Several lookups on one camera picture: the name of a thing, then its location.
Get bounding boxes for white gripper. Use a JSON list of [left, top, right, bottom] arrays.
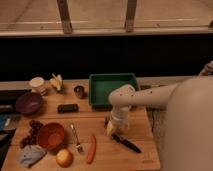
[[106, 107, 130, 135]]

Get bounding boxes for black handled brush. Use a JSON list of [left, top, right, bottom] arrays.
[[111, 133, 141, 153]]

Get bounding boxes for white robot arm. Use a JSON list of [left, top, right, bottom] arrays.
[[109, 76, 213, 171]]

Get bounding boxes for red bowl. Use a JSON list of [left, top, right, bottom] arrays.
[[37, 122, 65, 151]]

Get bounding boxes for purple bowl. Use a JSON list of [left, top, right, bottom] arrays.
[[15, 92, 43, 115]]

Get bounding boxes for green plastic tray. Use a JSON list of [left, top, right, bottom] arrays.
[[89, 73, 138, 110]]

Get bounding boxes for orange carrot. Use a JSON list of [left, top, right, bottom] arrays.
[[86, 134, 96, 164]]

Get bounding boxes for metal fork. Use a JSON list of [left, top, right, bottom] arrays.
[[70, 123, 83, 153]]

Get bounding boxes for black rectangular block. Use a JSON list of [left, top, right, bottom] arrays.
[[57, 104, 79, 113]]

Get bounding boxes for wooden cutting board table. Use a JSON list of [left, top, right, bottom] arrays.
[[1, 80, 160, 171]]

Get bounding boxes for yellow apple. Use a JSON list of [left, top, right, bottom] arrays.
[[56, 149, 73, 168]]

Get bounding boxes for bunch of dark grapes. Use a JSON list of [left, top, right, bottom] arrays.
[[20, 120, 43, 149]]

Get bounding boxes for grey blue cloth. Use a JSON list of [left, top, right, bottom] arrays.
[[19, 145, 47, 168]]

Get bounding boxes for blue object at left edge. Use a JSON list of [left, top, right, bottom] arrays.
[[0, 115, 20, 130]]

